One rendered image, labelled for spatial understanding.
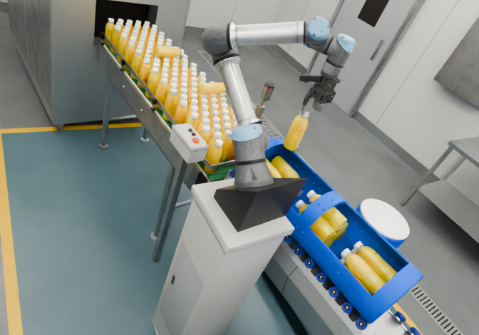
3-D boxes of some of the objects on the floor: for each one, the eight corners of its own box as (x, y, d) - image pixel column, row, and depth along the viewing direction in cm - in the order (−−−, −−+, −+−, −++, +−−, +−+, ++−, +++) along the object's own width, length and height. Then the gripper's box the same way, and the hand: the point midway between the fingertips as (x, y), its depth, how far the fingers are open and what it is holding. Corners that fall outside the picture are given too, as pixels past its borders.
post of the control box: (154, 263, 233) (184, 153, 175) (151, 258, 235) (181, 148, 177) (159, 261, 235) (191, 152, 177) (156, 256, 237) (187, 147, 179)
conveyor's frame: (172, 276, 230) (205, 182, 177) (90, 132, 315) (96, 40, 263) (227, 251, 260) (269, 165, 207) (139, 126, 345) (152, 43, 293)
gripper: (330, 80, 131) (307, 124, 143) (346, 79, 138) (323, 121, 150) (314, 69, 135) (294, 112, 148) (331, 68, 143) (310, 110, 155)
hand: (305, 111), depth 150 cm, fingers closed on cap, 3 cm apart
